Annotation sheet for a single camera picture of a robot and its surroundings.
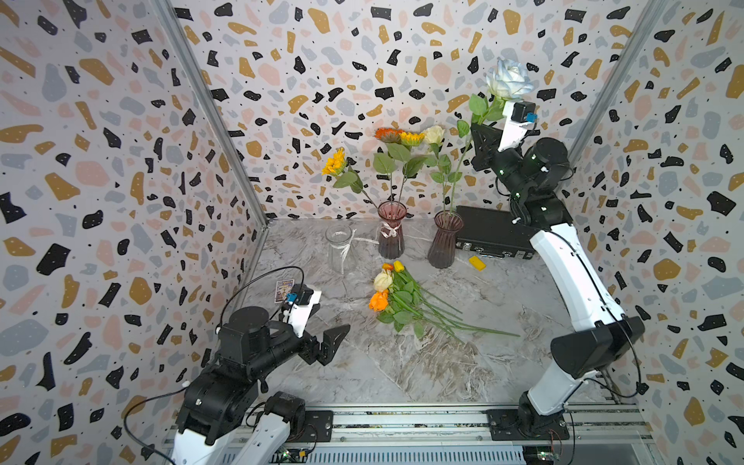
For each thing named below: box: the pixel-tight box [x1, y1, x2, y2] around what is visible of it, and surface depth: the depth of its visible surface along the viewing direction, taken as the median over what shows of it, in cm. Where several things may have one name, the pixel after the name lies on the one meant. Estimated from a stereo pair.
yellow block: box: [468, 255, 487, 272], surface depth 111 cm
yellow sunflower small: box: [321, 146, 379, 210], surface depth 84 cm
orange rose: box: [368, 289, 391, 312], surface depth 96 cm
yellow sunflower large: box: [398, 130, 428, 205], surface depth 93 cm
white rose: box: [449, 59, 534, 214], surface depth 54 cm
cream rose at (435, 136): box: [423, 124, 463, 213], surface depth 92 cm
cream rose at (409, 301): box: [373, 269, 464, 338], surface depth 97 cm
